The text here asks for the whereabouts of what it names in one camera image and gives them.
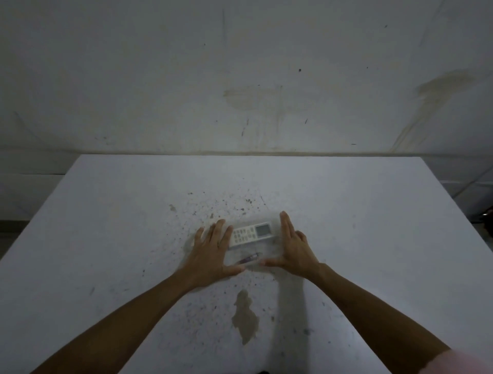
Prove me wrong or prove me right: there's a person's left hand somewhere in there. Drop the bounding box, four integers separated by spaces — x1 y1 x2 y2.
180 219 246 290

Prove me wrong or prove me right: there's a clear plastic box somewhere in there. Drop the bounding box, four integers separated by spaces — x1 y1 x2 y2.
224 220 282 270

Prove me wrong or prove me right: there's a person's left forearm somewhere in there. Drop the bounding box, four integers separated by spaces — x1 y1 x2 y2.
36 270 198 374

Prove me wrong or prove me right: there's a person's right hand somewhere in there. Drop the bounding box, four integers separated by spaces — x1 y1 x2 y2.
261 211 323 280

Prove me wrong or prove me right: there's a pink sleeve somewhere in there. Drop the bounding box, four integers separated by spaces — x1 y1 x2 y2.
417 348 493 374

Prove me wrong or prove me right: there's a person's right forearm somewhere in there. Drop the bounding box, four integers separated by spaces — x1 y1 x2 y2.
307 264 452 374

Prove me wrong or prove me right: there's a white remote control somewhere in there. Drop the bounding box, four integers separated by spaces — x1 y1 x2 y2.
230 221 276 249

